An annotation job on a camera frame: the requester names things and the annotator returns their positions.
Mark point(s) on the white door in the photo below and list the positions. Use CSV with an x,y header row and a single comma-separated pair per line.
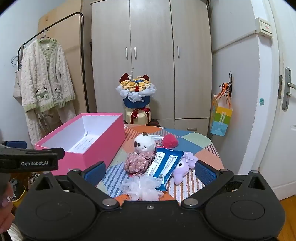
x,y
284,143

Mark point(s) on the red pom-pom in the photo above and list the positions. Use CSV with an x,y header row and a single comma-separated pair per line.
x,y
170,141

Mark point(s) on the white dog plush toy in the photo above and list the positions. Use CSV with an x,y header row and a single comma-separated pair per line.
x,y
145,143

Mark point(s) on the striped shoe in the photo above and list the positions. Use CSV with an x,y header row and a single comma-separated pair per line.
x,y
34,177

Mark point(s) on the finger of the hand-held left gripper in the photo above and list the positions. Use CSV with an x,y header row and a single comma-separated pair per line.
x,y
16,144
46,151

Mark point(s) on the teal wall sticker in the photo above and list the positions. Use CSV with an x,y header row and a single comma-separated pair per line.
x,y
261,102

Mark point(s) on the beige tote bag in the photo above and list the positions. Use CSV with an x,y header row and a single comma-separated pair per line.
x,y
16,85

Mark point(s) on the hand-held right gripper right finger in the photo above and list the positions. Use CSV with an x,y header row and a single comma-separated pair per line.
x,y
205,173

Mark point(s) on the white mesh bath pouf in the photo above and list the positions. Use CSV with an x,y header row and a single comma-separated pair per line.
x,y
143,188

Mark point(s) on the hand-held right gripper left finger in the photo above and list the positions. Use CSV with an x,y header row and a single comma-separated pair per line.
x,y
94,173

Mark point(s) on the beige wardrobe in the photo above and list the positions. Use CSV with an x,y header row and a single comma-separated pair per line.
x,y
150,69

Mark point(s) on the cream box with red ribbon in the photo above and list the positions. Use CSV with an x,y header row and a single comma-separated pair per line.
x,y
141,117

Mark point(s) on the colourful paper gift bag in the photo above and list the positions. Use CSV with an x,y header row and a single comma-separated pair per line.
x,y
220,118

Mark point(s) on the blue wet wipes packet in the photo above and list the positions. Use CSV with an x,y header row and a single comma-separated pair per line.
x,y
164,165

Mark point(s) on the white light switch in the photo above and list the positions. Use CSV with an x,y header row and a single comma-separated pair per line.
x,y
263,26

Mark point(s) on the white knitted cardigan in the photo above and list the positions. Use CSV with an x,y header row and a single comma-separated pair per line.
x,y
46,74

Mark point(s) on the black clothes rack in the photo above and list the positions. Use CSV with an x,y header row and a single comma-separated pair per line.
x,y
82,34

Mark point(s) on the colourful patchwork blanket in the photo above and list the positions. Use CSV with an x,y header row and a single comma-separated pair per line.
x,y
203,148

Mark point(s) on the purple plush toy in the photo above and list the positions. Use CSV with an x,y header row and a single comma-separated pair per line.
x,y
182,172

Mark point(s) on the small clear packet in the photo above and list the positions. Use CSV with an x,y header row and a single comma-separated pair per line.
x,y
157,138

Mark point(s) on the flower bouquet in blue wrap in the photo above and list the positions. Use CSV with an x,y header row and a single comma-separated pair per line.
x,y
135,89

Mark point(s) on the person's left hand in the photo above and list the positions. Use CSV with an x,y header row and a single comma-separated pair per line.
x,y
5,217

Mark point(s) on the pink cardboard box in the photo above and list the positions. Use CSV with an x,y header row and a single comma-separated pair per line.
x,y
104,143

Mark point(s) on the black wall hook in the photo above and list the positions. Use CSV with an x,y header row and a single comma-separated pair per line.
x,y
230,76

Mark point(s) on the light wooden cabinet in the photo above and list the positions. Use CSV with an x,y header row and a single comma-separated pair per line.
x,y
67,30

